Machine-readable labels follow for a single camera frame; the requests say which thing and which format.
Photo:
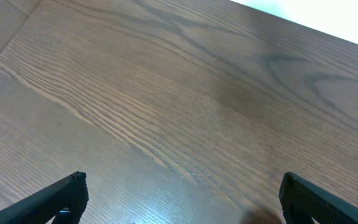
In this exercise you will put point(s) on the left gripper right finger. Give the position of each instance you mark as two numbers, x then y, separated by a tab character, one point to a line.
304	202

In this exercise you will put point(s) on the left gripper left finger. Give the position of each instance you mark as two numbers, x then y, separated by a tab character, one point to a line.
62	202

